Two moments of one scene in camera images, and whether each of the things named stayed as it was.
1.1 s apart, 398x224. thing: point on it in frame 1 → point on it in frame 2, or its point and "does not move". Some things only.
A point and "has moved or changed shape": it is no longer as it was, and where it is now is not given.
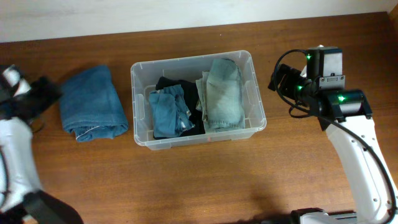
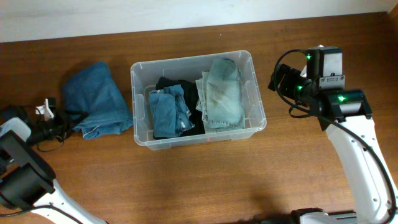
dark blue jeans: (91, 106) has moved or changed shape
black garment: (190, 98) does not move
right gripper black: (290, 89) does not move
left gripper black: (43, 94) → (58, 125)
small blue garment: (171, 115) does not move
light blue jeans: (221, 98) does not move
